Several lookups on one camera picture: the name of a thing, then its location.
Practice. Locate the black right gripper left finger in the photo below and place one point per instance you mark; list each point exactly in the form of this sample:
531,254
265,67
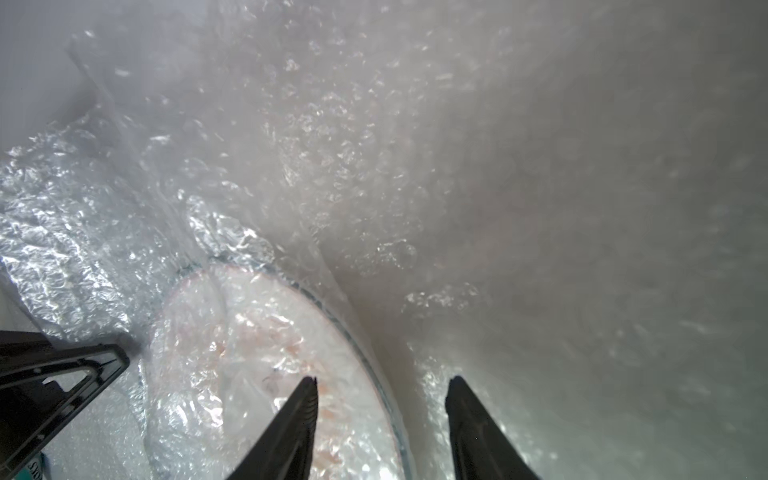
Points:
284,451

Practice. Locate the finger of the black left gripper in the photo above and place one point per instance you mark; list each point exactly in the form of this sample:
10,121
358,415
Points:
44,388

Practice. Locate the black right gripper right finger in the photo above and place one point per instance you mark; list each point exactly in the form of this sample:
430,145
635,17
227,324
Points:
480,450

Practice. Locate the patterned plate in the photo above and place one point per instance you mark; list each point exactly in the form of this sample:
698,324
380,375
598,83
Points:
109,235

